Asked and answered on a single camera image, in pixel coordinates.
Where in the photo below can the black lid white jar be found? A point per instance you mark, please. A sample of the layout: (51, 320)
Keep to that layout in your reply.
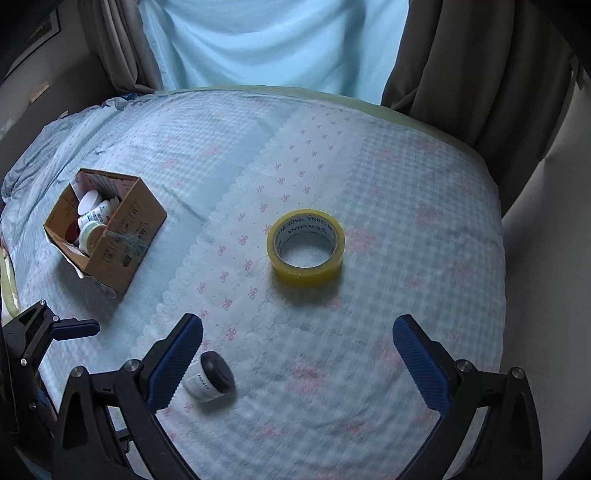
(217, 369)

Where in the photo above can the cardboard box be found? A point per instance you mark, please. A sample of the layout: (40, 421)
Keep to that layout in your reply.
(124, 240)

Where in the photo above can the pale green cloth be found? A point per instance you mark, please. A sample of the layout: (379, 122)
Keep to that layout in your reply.
(8, 286)

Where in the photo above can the white bottle green label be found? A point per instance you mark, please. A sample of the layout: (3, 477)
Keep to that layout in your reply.
(101, 213)

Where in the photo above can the brown curtain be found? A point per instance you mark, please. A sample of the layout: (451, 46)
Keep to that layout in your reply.
(124, 41)
(475, 78)

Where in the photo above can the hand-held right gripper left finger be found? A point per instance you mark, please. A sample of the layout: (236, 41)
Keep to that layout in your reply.
(178, 364)

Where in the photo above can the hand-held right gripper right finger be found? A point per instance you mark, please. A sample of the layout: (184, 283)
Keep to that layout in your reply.
(420, 364)

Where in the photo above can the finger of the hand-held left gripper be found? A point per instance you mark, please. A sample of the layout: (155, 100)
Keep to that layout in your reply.
(25, 327)
(76, 328)

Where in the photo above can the small tan object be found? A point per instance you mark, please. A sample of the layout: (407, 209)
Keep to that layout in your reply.
(39, 90)

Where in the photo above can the light blue hanging cloth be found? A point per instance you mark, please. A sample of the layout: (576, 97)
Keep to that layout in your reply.
(277, 41)

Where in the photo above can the pale green mattress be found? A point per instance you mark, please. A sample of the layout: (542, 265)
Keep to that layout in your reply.
(406, 115)

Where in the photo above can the yellow tape roll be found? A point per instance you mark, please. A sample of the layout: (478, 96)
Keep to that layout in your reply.
(300, 273)

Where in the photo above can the grey padded headboard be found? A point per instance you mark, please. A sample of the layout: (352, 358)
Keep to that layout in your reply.
(55, 106)

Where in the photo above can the red lid jar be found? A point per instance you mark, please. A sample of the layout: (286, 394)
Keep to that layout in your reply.
(73, 231)

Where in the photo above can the wall poster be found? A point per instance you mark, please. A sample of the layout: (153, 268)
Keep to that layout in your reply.
(32, 37)

